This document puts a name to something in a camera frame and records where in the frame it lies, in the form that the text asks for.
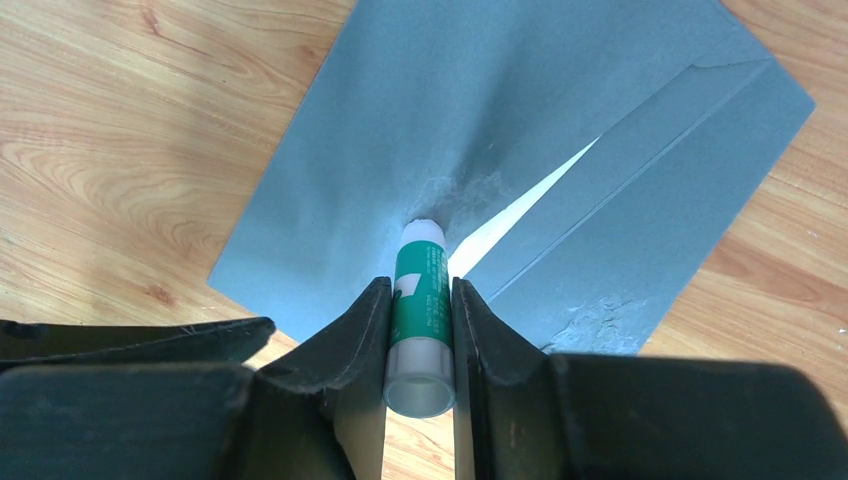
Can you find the grey-blue paper envelope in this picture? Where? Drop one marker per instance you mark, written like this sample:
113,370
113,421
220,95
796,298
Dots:
665,116

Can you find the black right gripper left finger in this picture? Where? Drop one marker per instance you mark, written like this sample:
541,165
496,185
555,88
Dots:
315,413

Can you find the white letter paper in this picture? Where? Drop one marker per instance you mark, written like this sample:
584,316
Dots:
475,246

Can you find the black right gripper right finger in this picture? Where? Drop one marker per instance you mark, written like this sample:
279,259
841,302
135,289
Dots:
523,414

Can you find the green white glue stick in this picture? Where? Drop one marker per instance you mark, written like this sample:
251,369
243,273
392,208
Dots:
419,372

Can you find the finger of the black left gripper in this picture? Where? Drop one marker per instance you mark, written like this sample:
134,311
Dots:
237,340

